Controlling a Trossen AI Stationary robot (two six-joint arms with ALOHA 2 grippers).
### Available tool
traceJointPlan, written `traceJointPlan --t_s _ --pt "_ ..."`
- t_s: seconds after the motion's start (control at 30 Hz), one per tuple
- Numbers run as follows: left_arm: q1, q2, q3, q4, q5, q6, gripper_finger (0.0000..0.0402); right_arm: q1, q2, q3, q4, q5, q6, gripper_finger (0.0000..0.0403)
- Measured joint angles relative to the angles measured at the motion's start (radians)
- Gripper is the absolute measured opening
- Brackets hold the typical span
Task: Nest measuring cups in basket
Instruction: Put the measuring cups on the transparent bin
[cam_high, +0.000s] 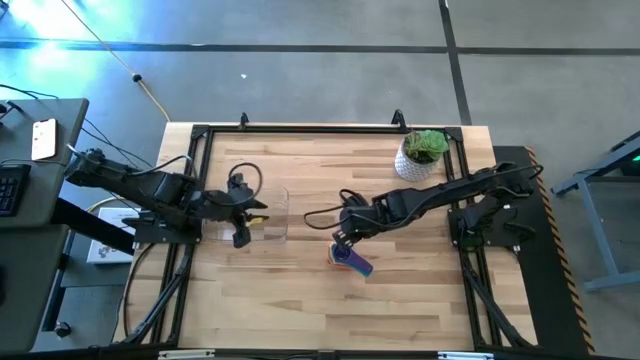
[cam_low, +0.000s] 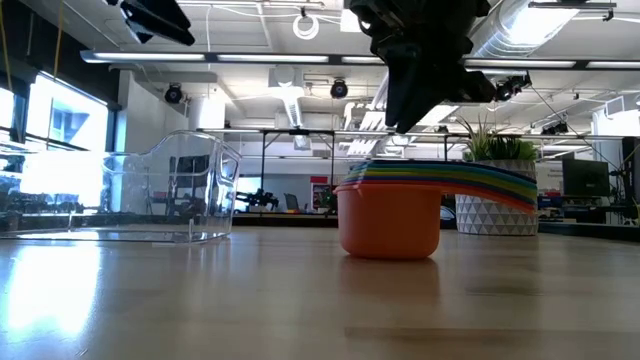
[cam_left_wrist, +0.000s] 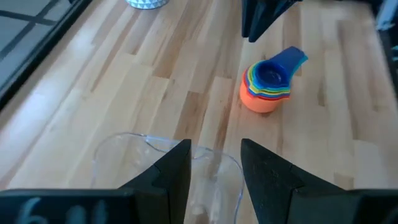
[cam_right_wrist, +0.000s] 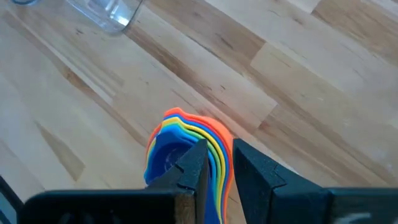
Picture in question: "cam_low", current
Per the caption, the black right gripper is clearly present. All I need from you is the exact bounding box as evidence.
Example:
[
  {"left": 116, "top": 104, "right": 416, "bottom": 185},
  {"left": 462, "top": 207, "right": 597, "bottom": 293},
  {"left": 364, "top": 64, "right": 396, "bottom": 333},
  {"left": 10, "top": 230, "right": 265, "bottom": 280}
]
[{"left": 348, "top": 0, "right": 502, "bottom": 135}]

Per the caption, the purple measuring cup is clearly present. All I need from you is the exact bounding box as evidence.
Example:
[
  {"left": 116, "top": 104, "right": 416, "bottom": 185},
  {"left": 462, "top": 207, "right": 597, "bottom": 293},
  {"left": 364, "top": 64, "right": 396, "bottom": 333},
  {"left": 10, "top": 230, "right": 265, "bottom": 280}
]
[{"left": 368, "top": 158, "right": 537, "bottom": 184}]

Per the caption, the green measuring cup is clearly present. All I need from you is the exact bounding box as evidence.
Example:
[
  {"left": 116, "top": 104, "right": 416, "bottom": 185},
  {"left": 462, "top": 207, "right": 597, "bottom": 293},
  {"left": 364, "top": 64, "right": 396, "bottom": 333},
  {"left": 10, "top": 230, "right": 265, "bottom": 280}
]
[{"left": 349, "top": 167, "right": 538, "bottom": 197}]

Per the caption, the yellow measuring cup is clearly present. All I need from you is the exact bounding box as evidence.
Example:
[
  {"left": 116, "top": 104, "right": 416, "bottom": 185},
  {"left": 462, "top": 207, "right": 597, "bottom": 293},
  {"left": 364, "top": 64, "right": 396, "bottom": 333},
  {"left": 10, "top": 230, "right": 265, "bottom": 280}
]
[{"left": 344, "top": 171, "right": 538, "bottom": 202}]

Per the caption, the red measuring cup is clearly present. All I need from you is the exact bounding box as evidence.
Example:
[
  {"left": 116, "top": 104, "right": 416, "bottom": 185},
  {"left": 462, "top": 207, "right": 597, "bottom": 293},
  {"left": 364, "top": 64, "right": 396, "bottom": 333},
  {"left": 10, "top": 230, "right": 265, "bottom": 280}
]
[{"left": 333, "top": 180, "right": 539, "bottom": 261}]

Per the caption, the clear plastic basket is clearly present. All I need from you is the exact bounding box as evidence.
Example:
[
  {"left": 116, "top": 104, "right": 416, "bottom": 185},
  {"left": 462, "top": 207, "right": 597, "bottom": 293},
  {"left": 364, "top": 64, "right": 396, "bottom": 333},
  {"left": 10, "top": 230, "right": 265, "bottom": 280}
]
[{"left": 0, "top": 129, "right": 245, "bottom": 245}]

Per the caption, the long ceiling light fixture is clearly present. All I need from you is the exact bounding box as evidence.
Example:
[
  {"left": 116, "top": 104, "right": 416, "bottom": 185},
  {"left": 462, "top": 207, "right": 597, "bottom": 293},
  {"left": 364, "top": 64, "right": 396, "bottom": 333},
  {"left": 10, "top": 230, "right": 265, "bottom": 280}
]
[{"left": 79, "top": 48, "right": 640, "bottom": 71}]

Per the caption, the black track spotlight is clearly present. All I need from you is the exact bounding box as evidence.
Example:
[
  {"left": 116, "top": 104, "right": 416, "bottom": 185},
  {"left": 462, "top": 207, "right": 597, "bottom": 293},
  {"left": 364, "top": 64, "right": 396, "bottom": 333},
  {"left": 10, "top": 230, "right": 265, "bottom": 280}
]
[
  {"left": 494, "top": 73, "right": 533, "bottom": 103},
  {"left": 541, "top": 121, "right": 570, "bottom": 137}
]

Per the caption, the succulent in white patterned pot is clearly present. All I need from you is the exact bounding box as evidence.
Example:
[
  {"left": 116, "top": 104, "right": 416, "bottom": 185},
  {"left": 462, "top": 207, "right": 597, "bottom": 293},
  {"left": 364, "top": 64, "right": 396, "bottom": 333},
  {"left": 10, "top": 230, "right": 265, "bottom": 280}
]
[{"left": 453, "top": 116, "right": 541, "bottom": 237}]

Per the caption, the black monitor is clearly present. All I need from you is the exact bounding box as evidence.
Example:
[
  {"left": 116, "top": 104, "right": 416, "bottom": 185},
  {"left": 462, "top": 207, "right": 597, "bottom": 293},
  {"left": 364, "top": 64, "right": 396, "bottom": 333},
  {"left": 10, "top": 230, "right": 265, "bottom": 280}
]
[{"left": 562, "top": 158, "right": 612, "bottom": 199}]

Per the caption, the silver ceiling duct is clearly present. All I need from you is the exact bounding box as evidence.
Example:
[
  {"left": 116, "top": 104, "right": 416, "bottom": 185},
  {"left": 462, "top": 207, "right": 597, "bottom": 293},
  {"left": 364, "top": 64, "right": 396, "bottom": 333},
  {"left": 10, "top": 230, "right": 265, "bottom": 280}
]
[{"left": 343, "top": 0, "right": 584, "bottom": 157}]

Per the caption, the white cable coil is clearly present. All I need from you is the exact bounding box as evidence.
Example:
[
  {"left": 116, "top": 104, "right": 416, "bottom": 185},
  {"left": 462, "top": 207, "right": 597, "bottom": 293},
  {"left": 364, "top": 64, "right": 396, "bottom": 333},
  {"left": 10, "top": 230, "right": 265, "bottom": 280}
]
[{"left": 292, "top": 7, "right": 321, "bottom": 41}]

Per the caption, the white ventilation duct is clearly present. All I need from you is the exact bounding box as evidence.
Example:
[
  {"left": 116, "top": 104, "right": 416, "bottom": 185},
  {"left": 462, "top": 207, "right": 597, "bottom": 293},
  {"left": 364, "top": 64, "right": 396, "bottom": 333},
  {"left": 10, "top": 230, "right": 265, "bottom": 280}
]
[{"left": 267, "top": 64, "right": 307, "bottom": 131}]

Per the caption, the red wall sign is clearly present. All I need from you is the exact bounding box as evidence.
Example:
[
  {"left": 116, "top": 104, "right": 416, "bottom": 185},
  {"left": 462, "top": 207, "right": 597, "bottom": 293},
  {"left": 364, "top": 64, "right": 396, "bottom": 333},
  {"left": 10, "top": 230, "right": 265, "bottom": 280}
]
[{"left": 309, "top": 175, "right": 351, "bottom": 211}]

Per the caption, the black background table frame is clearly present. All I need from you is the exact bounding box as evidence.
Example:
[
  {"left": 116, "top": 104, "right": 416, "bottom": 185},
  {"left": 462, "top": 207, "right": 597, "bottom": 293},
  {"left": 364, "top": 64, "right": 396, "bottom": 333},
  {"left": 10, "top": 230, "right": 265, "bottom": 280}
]
[{"left": 197, "top": 127, "right": 469, "bottom": 192}]

